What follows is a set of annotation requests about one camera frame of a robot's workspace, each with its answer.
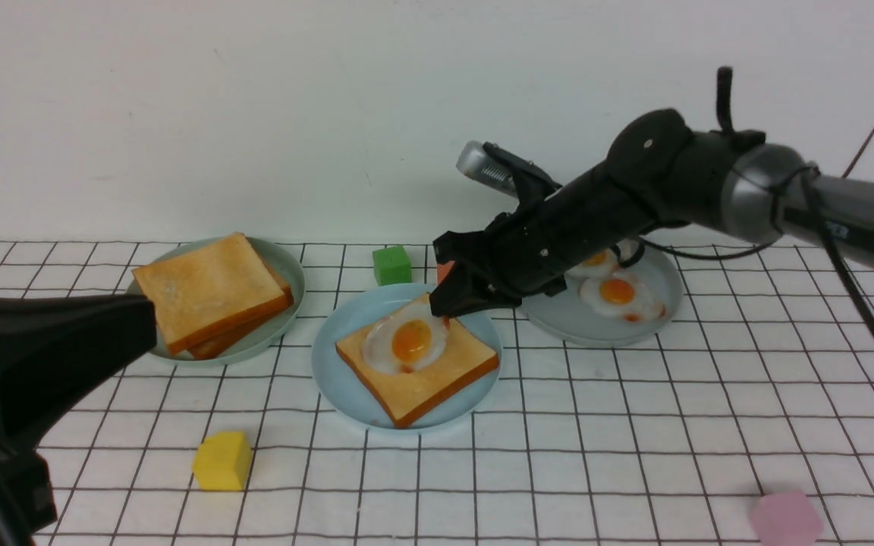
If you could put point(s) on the fried egg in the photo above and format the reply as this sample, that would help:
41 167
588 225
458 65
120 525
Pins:
405 342
622 255
622 295

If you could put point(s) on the grey plate with eggs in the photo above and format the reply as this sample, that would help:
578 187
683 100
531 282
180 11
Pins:
568 317

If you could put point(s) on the light blue centre plate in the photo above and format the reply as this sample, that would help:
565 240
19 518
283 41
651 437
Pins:
339 386

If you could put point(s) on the green foam cube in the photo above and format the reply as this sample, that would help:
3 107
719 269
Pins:
392 265

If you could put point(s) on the yellow foam cube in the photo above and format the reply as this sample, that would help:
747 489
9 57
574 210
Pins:
223 462

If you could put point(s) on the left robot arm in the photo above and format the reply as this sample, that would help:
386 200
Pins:
53 352

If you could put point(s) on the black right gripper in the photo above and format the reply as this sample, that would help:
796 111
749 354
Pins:
527 252

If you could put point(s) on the orange foam cube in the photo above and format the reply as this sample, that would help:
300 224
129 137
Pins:
442 271

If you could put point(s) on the white grid tablecloth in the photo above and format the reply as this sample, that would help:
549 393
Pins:
764 383

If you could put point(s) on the pink foam cube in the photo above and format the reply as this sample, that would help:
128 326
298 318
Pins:
786 518

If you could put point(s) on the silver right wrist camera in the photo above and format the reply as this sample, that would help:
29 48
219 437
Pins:
486 171

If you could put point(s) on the sandwich bread slice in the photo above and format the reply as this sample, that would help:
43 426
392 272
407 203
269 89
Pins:
407 398

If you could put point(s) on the pale green bread plate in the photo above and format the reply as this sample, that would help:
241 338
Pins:
259 339

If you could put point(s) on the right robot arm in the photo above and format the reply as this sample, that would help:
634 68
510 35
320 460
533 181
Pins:
658 173

